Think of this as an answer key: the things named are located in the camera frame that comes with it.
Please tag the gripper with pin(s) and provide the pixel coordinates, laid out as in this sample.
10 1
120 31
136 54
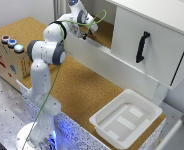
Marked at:
91 26

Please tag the red button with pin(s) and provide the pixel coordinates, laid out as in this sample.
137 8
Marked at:
5 38

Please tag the white plastic box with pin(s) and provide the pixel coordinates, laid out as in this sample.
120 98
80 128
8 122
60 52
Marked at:
125 121

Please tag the white sliding door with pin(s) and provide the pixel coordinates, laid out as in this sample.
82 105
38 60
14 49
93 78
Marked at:
158 50

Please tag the green button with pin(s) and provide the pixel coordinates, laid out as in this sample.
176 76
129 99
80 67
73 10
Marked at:
18 48

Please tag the wooden drawer box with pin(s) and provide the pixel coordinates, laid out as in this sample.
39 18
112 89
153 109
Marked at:
12 71

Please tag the white cabinet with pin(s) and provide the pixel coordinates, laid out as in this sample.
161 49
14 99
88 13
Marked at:
102 63

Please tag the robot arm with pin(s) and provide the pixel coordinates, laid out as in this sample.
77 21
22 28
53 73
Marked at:
42 71

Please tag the blue button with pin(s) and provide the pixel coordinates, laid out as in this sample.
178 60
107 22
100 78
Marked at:
12 42

